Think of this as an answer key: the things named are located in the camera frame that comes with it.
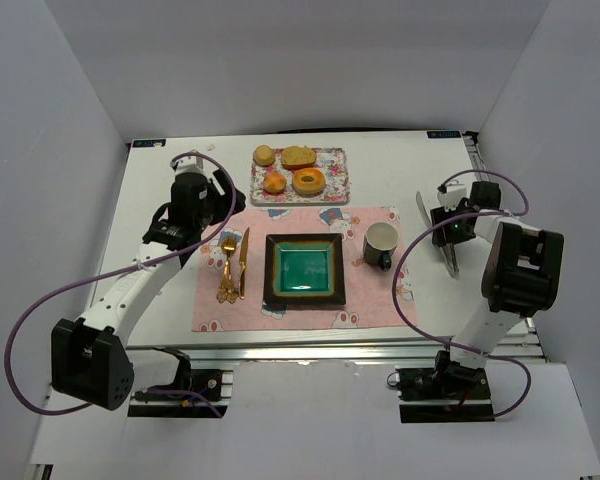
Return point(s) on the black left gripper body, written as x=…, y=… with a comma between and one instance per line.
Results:
x=222, y=201

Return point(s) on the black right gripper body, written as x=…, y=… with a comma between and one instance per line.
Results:
x=445, y=234

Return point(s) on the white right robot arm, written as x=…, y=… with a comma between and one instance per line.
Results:
x=521, y=275

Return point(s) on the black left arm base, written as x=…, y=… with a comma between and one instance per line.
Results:
x=167, y=384

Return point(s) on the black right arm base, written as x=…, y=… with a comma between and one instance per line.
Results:
x=425, y=398

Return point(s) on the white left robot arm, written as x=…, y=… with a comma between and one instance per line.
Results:
x=89, y=360

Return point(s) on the brown bread slice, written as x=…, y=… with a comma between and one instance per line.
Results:
x=296, y=157

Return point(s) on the round orange bun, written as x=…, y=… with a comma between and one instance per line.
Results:
x=274, y=183

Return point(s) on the small round muffin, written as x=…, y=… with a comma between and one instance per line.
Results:
x=264, y=155

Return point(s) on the gold knife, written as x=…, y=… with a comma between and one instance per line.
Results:
x=243, y=263

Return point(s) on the dark green mug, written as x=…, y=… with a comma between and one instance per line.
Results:
x=380, y=242

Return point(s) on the pink cartoon placemat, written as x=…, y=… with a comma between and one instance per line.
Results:
x=369, y=303

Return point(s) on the gold fork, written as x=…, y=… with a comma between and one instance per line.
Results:
x=226, y=292

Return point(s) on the square teal black plate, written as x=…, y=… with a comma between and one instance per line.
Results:
x=304, y=270

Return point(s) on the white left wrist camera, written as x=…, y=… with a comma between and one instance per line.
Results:
x=189, y=162

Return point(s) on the glazed ring doughnut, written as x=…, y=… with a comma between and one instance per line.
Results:
x=308, y=181

